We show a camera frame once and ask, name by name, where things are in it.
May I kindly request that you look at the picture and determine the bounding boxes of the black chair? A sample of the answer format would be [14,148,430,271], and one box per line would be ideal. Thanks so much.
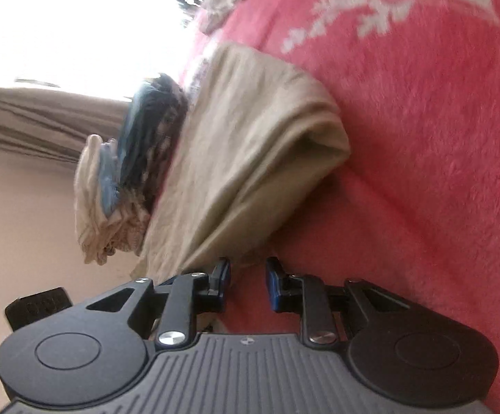
[4,287,71,333]

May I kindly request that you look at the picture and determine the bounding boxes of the light blue folded garment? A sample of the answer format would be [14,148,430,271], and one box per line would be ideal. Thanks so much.
[97,144,123,217]

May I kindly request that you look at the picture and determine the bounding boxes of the beige pants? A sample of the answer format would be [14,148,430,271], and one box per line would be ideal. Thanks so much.
[130,42,353,282]

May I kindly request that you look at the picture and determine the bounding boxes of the beige curtain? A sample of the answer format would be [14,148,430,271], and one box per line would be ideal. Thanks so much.
[0,86,135,165]

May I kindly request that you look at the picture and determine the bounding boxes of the cream folded clothes pile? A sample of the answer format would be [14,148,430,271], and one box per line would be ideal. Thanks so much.
[73,134,152,267]

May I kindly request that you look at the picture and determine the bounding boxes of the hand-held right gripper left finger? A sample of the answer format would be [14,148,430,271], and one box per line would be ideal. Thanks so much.
[85,257,232,351]

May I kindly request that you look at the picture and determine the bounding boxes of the stack of dark folded clothes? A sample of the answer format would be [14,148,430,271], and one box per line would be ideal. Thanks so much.
[136,108,187,218]
[116,73,190,193]

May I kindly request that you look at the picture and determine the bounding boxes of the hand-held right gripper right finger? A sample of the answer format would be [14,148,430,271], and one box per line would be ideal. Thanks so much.
[266,257,411,349]

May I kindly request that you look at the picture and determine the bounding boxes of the pink floral blanket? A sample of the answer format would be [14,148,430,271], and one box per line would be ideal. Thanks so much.
[177,0,500,414]

